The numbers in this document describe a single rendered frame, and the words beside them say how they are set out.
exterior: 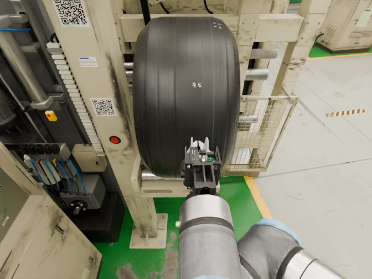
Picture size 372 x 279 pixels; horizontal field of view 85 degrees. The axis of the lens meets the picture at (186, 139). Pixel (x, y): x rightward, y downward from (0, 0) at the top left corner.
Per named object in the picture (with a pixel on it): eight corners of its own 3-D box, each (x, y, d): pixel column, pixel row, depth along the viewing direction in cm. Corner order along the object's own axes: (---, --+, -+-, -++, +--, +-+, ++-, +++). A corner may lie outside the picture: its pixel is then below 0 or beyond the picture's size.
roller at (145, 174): (140, 181, 89) (138, 177, 86) (141, 172, 92) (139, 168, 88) (220, 181, 90) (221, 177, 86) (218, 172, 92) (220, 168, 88)
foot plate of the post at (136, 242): (129, 248, 151) (128, 247, 148) (135, 213, 170) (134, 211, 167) (165, 248, 151) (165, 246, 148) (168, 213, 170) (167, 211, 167)
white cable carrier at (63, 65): (97, 155, 90) (45, 43, 57) (100, 148, 94) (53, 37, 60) (107, 155, 90) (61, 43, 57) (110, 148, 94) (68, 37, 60)
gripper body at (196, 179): (218, 144, 44) (228, 189, 34) (215, 171, 49) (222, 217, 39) (183, 144, 44) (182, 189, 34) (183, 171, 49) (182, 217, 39)
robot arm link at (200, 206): (230, 244, 36) (175, 244, 36) (225, 219, 40) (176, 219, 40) (238, 216, 31) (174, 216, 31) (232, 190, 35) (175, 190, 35)
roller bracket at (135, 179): (134, 192, 88) (129, 179, 81) (146, 131, 117) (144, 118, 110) (141, 192, 88) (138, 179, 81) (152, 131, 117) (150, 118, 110)
